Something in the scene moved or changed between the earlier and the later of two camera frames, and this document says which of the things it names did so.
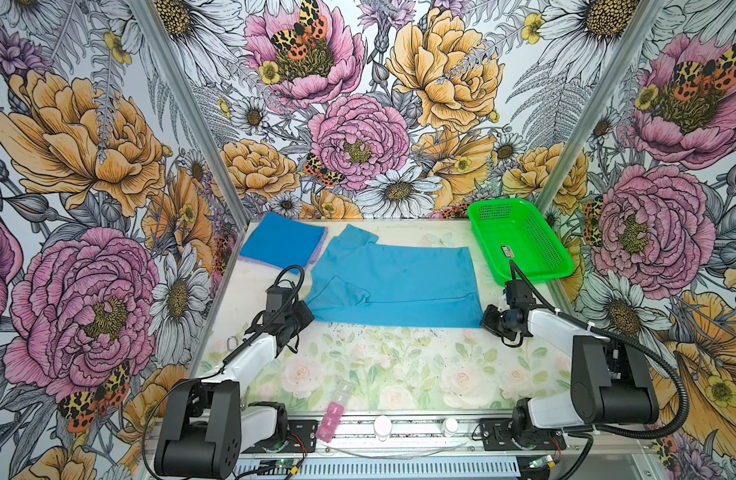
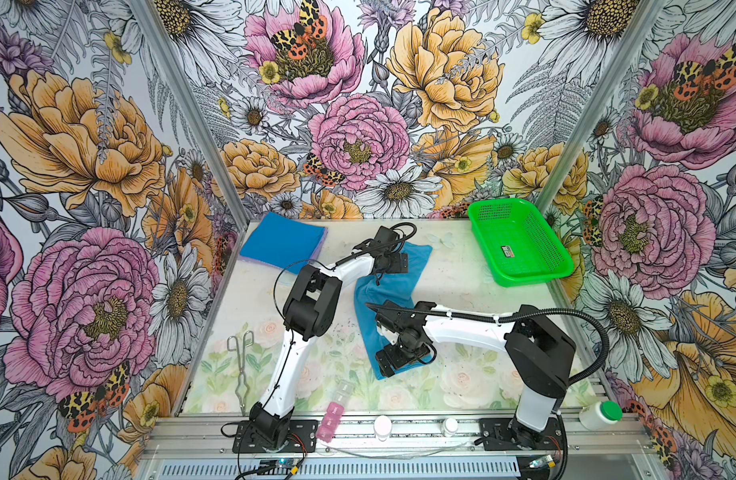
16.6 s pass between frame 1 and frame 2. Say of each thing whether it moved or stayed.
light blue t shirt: moved
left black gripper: moved
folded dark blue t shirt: stayed
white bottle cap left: stayed
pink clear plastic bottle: stayed
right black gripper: moved
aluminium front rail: stayed
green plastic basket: stayed
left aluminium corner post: stayed
